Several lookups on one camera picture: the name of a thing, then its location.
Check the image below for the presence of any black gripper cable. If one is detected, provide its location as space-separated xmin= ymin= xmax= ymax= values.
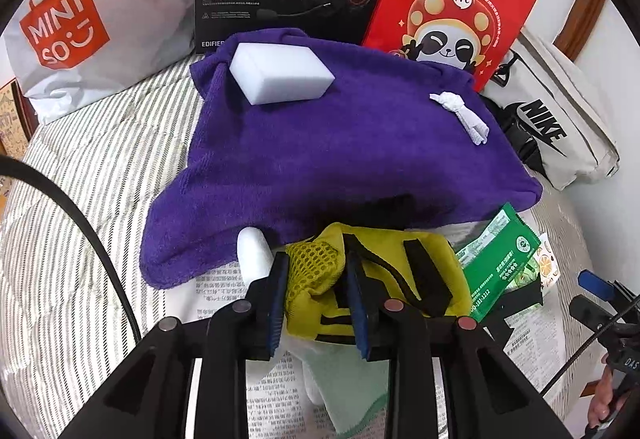
xmin=0 ymin=155 xmax=143 ymax=342

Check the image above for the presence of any person's right hand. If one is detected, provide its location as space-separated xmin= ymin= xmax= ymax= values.
xmin=587 ymin=363 xmax=627 ymax=426

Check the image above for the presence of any thin black cable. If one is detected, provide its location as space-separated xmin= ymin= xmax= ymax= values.
xmin=541 ymin=296 xmax=640 ymax=395

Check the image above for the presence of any green foil packet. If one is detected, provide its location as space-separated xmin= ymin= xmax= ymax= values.
xmin=456 ymin=202 xmax=545 ymax=324

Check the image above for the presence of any wooden headboard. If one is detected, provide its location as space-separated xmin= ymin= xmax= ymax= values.
xmin=552 ymin=0 xmax=608 ymax=65

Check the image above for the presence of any yellow and black mesh cloth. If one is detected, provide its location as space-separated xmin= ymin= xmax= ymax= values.
xmin=282 ymin=221 xmax=473 ymax=350

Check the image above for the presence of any white sponge block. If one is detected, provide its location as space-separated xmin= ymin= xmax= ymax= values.
xmin=229 ymin=42 xmax=336 ymax=106

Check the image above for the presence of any white tote bag black logo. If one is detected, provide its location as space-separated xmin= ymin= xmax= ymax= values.
xmin=480 ymin=26 xmax=621 ymax=192

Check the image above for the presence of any black plastic mount piece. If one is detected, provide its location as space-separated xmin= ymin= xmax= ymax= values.
xmin=482 ymin=276 xmax=546 ymax=345

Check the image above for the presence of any newspaper sheet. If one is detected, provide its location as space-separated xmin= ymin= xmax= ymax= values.
xmin=165 ymin=259 xmax=608 ymax=439

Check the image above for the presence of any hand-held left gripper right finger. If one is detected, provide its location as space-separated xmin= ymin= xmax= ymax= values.
xmin=345 ymin=251 xmax=591 ymax=439

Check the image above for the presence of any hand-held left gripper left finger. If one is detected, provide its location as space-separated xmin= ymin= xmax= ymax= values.
xmin=55 ymin=250 xmax=291 ymax=439

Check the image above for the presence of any striped bed sheet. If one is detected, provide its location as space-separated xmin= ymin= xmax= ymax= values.
xmin=0 ymin=64 xmax=631 ymax=439

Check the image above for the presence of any mint green cloth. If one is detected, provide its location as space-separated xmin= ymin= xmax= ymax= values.
xmin=300 ymin=344 xmax=396 ymax=437

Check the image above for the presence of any small white knotted cloth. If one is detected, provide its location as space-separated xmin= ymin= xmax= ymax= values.
xmin=429 ymin=92 xmax=490 ymax=145

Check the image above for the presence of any small orange print sachet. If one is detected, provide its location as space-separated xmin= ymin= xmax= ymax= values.
xmin=532 ymin=234 xmax=561 ymax=290

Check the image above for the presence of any brown wooden furniture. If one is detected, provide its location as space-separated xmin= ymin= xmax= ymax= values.
xmin=0 ymin=79 xmax=38 ymax=200

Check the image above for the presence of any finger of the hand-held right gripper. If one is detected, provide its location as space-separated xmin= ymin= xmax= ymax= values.
xmin=577 ymin=270 xmax=617 ymax=300
xmin=570 ymin=295 xmax=617 ymax=346

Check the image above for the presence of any purple towel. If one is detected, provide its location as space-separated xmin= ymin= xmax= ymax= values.
xmin=140 ymin=26 xmax=543 ymax=290

